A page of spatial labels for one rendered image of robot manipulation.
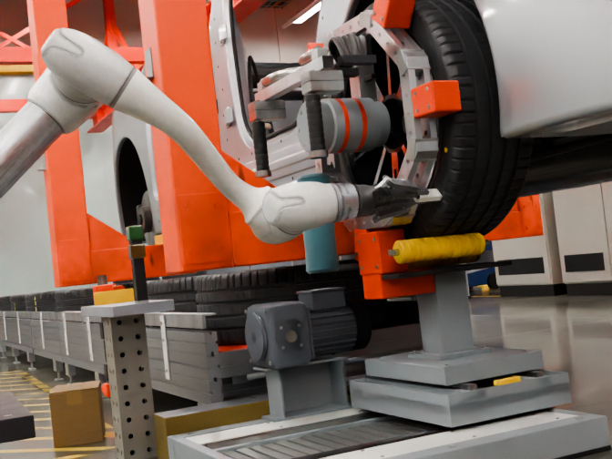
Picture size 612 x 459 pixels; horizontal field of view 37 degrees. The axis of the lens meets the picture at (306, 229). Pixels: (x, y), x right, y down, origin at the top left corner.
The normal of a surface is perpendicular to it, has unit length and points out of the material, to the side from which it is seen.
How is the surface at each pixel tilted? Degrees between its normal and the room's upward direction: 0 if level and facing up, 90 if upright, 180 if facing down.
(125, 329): 90
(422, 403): 90
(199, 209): 90
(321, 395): 90
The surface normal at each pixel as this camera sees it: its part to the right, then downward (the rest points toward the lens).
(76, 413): 0.18, -0.06
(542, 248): -0.91, 0.08
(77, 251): 0.42, -0.08
